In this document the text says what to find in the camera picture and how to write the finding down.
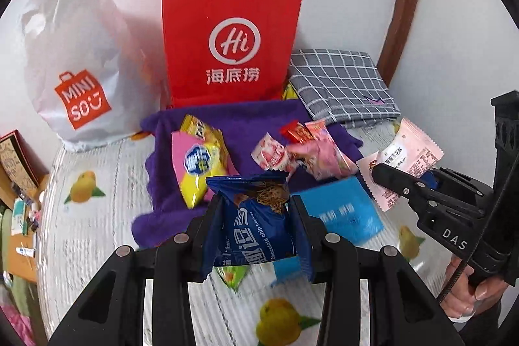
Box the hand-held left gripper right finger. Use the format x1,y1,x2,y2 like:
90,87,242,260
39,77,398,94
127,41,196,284
290,194,459,346

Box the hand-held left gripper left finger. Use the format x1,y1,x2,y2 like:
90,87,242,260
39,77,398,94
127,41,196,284
48,194,225,346

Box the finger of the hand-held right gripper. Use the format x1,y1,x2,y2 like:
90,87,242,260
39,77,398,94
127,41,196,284
372,163,447,217
422,167,493,209

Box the pale pink snack packet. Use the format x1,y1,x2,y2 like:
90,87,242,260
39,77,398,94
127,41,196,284
356,118,444,212

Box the blue cookie packet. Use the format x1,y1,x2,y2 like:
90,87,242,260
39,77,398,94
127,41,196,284
201,174,314,286

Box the person's right forearm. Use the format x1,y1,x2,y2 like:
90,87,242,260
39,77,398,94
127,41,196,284
448,305,505,346

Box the person's right hand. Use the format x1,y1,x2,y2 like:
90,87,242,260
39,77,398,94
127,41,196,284
442,255,512,320

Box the blue tissue pack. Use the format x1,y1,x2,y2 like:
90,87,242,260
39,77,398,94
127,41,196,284
273,178,385,284

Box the green snack packet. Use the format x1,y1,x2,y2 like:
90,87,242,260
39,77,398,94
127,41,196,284
215,265,250,292

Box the pink and yellow chips bag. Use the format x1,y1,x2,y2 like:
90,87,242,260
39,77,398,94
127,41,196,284
170,131,241,209

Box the pink and white snack packet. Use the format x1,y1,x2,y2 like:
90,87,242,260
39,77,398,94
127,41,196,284
251,133,299,171

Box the light red snack packet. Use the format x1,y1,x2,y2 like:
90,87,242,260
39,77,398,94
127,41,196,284
304,120,330,144

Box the small red snack packet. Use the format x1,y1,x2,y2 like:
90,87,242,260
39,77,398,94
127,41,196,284
282,121,313,145

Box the small yellow snack packet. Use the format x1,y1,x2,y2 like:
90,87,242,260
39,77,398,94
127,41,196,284
179,114,224,152

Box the grey checked cloth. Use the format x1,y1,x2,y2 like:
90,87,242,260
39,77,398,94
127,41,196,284
289,48,401,130

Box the purple towel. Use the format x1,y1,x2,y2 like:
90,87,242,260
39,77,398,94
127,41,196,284
131,99,363,249

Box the brown cardboard box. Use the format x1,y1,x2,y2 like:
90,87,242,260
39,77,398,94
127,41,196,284
8,233,40,282

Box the red paper bag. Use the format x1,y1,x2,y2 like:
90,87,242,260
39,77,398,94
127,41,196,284
161,0,306,112

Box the patterned box with red edge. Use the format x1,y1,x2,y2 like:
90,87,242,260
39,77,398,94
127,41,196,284
0,129,50,209

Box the green cloth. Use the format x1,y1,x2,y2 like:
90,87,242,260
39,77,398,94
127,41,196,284
0,206,41,330

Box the pink bedding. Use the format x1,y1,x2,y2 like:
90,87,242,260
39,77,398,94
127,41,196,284
0,301,38,346

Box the white plastic bag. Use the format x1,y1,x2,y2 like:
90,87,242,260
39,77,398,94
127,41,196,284
18,0,163,152

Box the black braided cable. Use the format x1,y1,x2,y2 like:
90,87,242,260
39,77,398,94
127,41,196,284
438,153,519,304

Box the brown wooden frame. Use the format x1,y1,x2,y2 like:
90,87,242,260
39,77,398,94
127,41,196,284
376,0,427,88

